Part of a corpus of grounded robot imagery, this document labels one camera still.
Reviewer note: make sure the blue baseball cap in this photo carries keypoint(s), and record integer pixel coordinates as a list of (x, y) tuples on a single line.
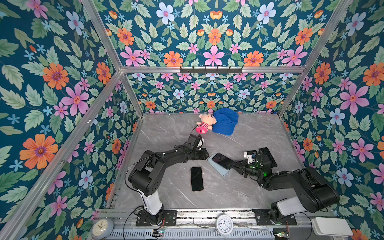
[(226, 119)]

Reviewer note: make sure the black phone case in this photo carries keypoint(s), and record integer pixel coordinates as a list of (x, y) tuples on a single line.
[(268, 160)]

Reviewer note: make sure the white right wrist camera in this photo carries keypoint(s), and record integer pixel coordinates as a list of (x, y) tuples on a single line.
[(250, 156)]

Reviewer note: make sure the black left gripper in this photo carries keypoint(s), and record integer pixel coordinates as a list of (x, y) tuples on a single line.
[(204, 155)]

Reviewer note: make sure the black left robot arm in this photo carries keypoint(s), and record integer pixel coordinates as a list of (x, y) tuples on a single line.
[(148, 172)]

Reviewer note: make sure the light blue phone case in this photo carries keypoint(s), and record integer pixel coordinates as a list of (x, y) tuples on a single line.
[(221, 170)]

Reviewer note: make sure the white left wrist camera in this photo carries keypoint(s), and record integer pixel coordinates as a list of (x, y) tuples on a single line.
[(200, 143)]

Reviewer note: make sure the black hook rail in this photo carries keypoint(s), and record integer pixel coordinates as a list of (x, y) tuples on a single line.
[(211, 70)]

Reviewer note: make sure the blue-edged smartphone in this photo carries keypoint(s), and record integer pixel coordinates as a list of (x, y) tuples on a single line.
[(223, 161)]

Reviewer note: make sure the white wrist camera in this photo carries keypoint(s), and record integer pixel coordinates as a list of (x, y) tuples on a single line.
[(200, 143), (250, 156)]

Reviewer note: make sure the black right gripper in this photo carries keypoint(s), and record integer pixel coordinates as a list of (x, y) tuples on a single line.
[(239, 163)]

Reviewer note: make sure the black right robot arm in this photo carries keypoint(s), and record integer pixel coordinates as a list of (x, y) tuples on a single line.
[(313, 193)]

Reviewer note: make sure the white box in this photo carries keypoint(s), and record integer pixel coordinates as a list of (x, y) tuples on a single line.
[(332, 227)]

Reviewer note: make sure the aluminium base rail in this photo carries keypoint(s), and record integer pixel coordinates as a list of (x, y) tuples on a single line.
[(244, 217)]

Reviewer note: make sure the purple-edged smartphone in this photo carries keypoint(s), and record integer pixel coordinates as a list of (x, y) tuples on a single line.
[(197, 183)]

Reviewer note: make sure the beige round clock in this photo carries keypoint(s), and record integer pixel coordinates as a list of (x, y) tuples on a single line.
[(102, 229)]

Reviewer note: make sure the pink plush pig toy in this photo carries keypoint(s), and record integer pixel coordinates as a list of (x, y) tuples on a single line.
[(206, 123)]

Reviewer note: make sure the white round clock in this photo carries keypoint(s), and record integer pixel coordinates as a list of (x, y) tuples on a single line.
[(224, 225)]

